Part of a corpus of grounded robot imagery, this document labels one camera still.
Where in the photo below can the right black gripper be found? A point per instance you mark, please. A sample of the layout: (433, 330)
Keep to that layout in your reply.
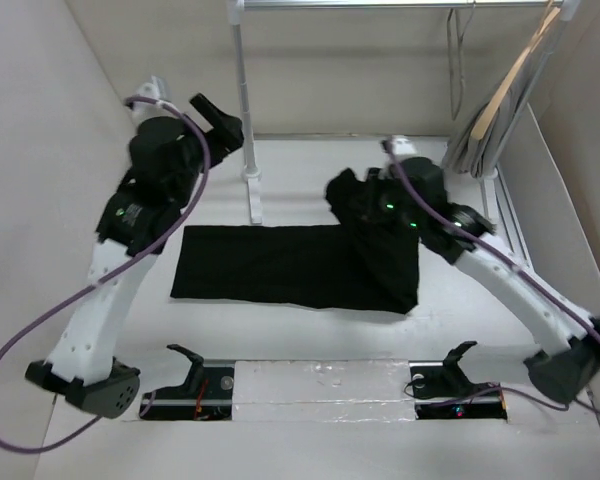
(380, 185)

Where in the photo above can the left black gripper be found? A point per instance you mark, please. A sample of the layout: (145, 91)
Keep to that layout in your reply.
(227, 130)

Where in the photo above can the black trousers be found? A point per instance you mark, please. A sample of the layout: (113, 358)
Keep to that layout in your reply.
(356, 264)

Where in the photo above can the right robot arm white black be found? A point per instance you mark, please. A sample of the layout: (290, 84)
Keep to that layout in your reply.
(565, 353)

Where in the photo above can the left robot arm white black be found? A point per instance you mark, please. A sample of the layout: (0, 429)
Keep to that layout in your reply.
(83, 367)

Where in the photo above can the wooden hanger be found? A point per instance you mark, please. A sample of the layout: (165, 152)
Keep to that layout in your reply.
(489, 113)

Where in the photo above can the grey hanging garment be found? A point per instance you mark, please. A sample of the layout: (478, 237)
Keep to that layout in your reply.
(473, 147)

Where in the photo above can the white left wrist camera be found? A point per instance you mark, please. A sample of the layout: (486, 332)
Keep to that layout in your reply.
(155, 89)

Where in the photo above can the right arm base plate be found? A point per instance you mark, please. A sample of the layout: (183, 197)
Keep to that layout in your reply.
(445, 400)

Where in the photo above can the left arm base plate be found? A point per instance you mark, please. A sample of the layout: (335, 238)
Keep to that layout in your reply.
(210, 399)

